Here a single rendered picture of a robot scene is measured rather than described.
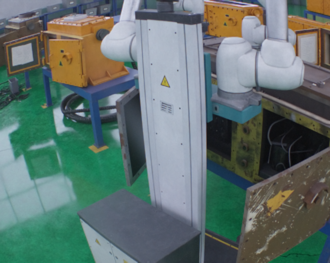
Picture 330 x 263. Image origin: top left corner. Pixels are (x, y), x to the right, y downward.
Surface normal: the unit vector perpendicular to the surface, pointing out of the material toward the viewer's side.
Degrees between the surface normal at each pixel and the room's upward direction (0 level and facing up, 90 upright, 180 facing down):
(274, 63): 77
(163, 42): 90
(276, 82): 106
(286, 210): 90
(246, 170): 90
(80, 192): 0
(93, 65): 90
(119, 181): 0
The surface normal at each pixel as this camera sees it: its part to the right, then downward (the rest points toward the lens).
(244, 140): -0.79, 0.31
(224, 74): -0.63, 0.38
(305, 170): 0.45, 0.37
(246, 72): -0.30, 0.47
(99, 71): 0.64, 0.31
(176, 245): -0.05, -0.90
